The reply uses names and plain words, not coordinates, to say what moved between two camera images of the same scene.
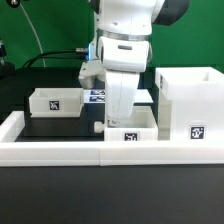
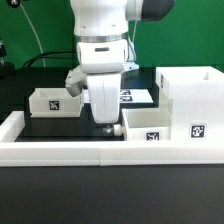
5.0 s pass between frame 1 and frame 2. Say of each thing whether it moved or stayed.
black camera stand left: stayed
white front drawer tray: moved
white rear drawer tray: stayed
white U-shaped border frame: stayed
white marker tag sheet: stayed
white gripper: moved
